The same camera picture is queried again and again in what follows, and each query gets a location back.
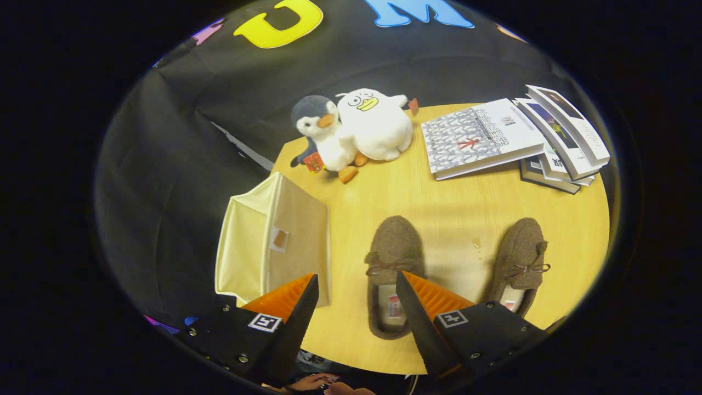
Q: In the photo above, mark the white book blue picture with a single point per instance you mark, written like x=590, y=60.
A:
x=554, y=134

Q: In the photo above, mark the dark thin book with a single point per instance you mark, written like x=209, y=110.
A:
x=548, y=181

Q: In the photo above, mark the grey patterned white book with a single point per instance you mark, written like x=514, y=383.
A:
x=471, y=142

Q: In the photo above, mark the grey penguin plush toy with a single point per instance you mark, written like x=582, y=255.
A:
x=323, y=140

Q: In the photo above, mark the blue pink printed object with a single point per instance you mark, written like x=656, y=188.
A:
x=162, y=323

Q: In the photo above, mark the white duck plush toy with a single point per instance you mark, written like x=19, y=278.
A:
x=378, y=129

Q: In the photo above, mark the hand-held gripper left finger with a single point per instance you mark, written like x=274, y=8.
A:
x=293, y=340

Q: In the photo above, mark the white book dark picture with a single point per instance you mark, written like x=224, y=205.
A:
x=581, y=129

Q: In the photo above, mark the plain white book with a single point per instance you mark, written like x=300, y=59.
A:
x=554, y=167

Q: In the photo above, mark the beige fabric storage box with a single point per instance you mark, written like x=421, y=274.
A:
x=296, y=219

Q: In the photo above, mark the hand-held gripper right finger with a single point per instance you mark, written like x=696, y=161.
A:
x=422, y=329

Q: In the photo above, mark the brown felt shoe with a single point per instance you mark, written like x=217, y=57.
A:
x=392, y=241
x=518, y=247

